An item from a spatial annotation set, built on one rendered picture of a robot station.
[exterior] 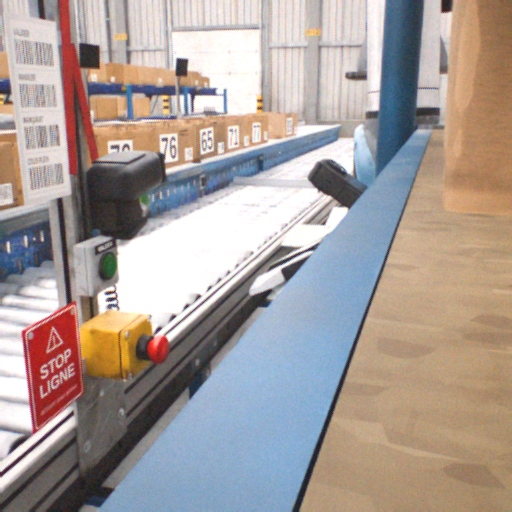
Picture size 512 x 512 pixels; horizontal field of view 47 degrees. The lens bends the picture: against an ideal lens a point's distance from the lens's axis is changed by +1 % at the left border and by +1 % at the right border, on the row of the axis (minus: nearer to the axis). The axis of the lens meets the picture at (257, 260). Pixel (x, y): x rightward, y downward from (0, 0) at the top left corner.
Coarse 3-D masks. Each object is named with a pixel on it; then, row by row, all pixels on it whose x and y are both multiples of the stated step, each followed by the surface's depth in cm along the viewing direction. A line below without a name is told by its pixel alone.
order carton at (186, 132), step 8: (160, 128) 225; (168, 128) 232; (176, 128) 239; (184, 128) 246; (192, 128) 254; (184, 136) 247; (192, 136) 255; (184, 144) 247; (192, 144) 255; (184, 152) 248; (184, 160) 249; (168, 168) 235
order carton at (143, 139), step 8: (96, 128) 227; (104, 128) 226; (112, 128) 225; (120, 128) 224; (128, 128) 223; (136, 128) 222; (144, 128) 221; (152, 128) 219; (104, 136) 188; (112, 136) 193; (120, 136) 197; (128, 136) 202; (136, 136) 208; (144, 136) 213; (152, 136) 220; (104, 144) 189; (136, 144) 208; (144, 144) 214; (152, 144) 220; (104, 152) 189
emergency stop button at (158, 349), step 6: (156, 336) 77; (162, 336) 77; (150, 342) 77; (156, 342) 76; (162, 342) 77; (168, 342) 78; (150, 348) 77; (156, 348) 76; (162, 348) 77; (168, 348) 78; (150, 354) 77; (156, 354) 76; (162, 354) 77; (168, 354) 78; (156, 360) 76; (162, 360) 77
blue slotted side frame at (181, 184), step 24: (288, 144) 393; (312, 144) 481; (192, 168) 242; (216, 168) 268; (240, 168) 311; (264, 168) 354; (192, 192) 252; (24, 216) 146; (48, 216) 155; (0, 240) 143; (24, 240) 151; (48, 240) 160; (0, 264) 143; (24, 264) 152
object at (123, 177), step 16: (96, 160) 76; (112, 160) 75; (128, 160) 75; (144, 160) 78; (160, 160) 82; (96, 176) 75; (112, 176) 74; (128, 176) 74; (144, 176) 77; (160, 176) 82; (96, 192) 75; (112, 192) 75; (128, 192) 75; (144, 192) 78; (128, 208) 77; (128, 224) 78; (144, 224) 81
